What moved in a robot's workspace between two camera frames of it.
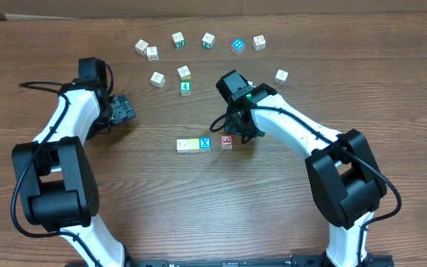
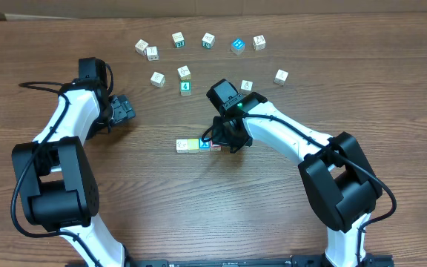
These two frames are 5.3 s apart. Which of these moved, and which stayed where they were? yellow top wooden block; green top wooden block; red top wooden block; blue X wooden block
Moved: red top wooden block
Stayed: blue X wooden block; yellow top wooden block; green top wooden block
